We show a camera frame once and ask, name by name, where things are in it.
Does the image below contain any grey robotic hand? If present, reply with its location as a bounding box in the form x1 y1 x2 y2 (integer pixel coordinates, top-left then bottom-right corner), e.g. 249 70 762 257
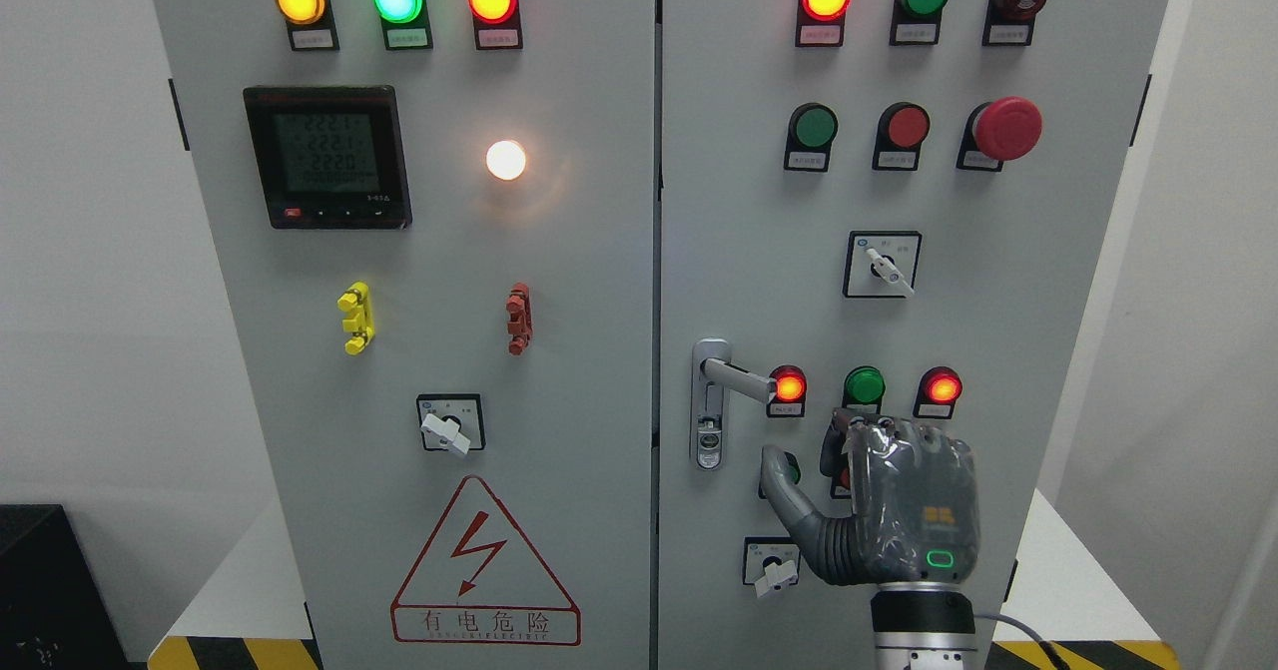
760 407 980 586

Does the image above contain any silver door handle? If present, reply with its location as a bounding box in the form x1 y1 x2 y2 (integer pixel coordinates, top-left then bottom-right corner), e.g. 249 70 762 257
690 338 777 471

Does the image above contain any right grey cabinet door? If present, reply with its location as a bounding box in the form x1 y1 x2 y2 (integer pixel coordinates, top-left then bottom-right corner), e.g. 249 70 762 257
654 0 1168 669

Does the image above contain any grey cabinet door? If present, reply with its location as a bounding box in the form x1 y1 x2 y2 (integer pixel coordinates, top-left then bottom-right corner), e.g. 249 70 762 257
155 0 657 669
654 0 1168 669

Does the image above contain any left grey cabinet door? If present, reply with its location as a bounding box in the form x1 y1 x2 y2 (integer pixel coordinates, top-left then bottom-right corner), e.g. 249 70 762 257
155 0 657 669

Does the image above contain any red indicator light left door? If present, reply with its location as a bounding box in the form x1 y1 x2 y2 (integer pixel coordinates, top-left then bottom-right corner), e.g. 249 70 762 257
466 0 523 50

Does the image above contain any red push button lower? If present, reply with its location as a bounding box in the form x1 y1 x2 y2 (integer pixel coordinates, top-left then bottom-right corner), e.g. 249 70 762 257
828 468 851 500

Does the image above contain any red push button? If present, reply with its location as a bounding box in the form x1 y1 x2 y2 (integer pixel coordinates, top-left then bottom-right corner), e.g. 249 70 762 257
828 468 851 500
872 102 930 173

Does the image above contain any red indicator light middle right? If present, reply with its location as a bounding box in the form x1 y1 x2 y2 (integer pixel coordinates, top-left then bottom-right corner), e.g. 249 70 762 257
912 366 964 419

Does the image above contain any green indicator light middle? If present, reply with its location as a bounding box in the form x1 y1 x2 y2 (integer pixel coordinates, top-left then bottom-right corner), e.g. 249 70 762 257
843 364 886 414

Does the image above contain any green indicator light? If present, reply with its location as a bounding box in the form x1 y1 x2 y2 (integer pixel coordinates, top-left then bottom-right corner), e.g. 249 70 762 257
889 0 950 46
373 0 433 51
843 364 886 414

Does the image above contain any green push button lower left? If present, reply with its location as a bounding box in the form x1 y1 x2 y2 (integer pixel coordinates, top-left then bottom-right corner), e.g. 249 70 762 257
757 451 803 500

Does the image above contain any green push button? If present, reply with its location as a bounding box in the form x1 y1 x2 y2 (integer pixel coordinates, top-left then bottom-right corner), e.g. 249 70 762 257
757 451 803 500
783 102 838 173

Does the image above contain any red indicator light middle left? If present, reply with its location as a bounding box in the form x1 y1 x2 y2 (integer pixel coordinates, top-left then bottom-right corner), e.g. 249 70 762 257
766 364 806 418

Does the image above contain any white platform with hazard stripes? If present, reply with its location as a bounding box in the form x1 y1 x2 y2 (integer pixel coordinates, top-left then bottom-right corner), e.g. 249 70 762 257
148 494 1180 669

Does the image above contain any red push button upper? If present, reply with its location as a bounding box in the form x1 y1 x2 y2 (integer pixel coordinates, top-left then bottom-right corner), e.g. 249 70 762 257
872 102 930 173

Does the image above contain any red emergency stop button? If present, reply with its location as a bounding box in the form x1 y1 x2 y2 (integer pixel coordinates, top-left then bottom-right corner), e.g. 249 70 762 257
956 96 1042 173

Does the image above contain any green push button upper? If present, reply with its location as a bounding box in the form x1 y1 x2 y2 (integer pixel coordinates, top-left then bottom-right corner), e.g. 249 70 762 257
783 102 838 173

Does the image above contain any red terminal connector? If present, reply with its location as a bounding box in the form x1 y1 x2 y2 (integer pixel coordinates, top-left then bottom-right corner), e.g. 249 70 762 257
505 283 533 355

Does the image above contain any red electrical hazard sticker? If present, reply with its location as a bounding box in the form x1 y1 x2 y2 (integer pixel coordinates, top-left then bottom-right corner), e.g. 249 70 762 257
389 474 581 646

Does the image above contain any green indicator light top right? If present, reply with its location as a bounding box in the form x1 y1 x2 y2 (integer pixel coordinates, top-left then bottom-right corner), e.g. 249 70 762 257
889 0 950 46

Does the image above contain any red indicator light top right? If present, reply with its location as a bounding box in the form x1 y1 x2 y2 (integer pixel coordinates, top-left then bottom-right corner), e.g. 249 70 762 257
795 0 851 49

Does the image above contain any dark red buzzer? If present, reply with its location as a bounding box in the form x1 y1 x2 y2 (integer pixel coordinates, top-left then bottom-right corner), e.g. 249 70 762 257
982 0 1048 47

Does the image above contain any white glowing indicator light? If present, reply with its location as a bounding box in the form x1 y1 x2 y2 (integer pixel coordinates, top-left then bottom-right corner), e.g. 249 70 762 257
484 139 528 182

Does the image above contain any yellow terminal connector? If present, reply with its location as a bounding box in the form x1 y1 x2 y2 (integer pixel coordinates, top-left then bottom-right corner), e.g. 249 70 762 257
337 283 374 355

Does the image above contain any black digital power meter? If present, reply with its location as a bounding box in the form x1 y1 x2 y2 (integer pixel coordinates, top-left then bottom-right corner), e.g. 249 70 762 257
243 86 412 230

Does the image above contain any green indicator light top left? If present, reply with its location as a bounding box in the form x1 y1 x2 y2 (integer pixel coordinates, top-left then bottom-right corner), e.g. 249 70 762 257
373 0 433 51

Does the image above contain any yellow indicator light top left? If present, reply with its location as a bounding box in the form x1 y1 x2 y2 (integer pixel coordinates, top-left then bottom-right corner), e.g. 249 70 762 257
275 0 339 52

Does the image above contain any black box lower left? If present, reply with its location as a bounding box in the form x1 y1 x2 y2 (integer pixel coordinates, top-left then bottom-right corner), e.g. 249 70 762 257
1 505 128 669

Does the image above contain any lower white selector switch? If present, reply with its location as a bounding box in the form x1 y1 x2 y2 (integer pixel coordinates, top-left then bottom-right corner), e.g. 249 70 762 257
741 534 803 600

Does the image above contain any upper right white selector switch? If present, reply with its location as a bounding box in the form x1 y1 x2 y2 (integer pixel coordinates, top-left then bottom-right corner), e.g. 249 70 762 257
843 231 923 299

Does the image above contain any left door white selector switch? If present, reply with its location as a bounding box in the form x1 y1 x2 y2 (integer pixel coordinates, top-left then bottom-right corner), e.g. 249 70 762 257
417 393 484 456

